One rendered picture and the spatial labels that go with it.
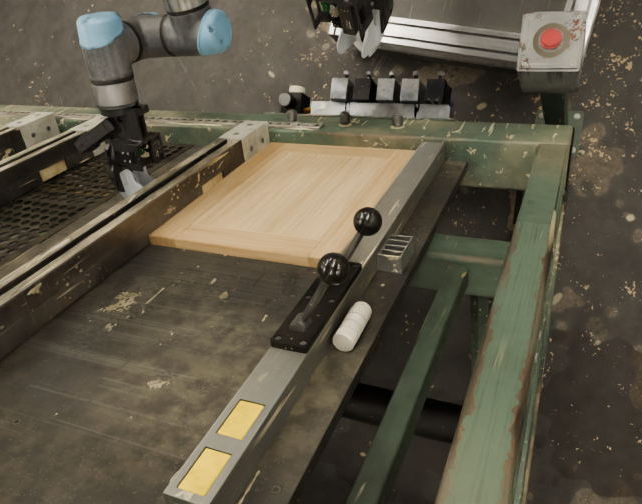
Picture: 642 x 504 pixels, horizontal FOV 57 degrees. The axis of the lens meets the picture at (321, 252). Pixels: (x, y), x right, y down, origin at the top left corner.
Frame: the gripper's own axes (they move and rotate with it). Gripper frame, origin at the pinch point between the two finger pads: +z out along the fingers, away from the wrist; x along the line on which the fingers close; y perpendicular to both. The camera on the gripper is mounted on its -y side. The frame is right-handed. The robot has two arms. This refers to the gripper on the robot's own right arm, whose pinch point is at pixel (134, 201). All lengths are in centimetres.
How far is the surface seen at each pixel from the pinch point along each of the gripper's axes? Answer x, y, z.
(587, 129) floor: 127, 82, 22
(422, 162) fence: 26, 52, -3
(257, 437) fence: -48, 54, -2
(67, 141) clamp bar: 18.0, -33.6, -3.5
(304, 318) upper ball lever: -31, 52, -5
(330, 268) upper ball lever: -32, 57, -14
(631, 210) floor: 114, 99, 44
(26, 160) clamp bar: 5.3, -33.6, -3.6
